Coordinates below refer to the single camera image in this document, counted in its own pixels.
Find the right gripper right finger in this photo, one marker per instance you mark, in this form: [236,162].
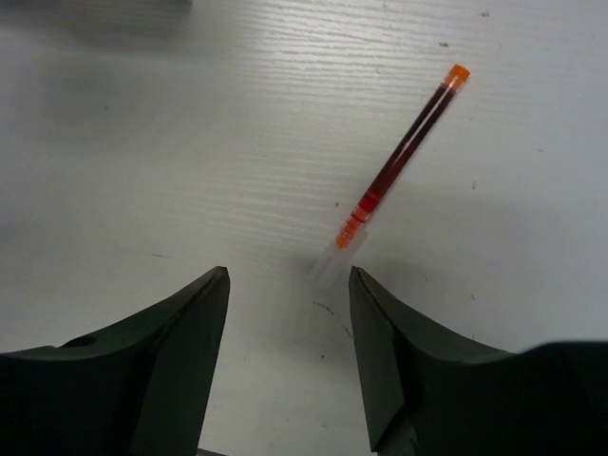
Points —
[428,390]

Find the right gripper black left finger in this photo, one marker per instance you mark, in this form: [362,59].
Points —
[137,387]

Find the red pen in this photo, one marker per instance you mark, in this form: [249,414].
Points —
[352,233]

